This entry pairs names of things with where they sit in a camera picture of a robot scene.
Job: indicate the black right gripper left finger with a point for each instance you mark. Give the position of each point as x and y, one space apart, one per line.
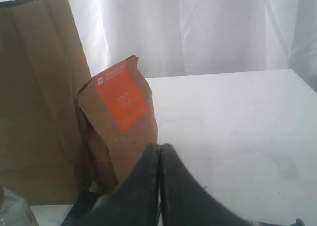
135 202

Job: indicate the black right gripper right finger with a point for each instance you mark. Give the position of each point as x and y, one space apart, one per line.
184 202

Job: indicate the nut jar with gold lid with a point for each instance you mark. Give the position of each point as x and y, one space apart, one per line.
14 210

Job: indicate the brown paper bag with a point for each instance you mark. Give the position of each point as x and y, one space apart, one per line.
42 68

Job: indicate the brown pouch with orange label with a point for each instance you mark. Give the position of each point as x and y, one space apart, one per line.
120 120

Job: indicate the white curtain backdrop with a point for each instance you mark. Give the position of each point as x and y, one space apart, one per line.
191 37

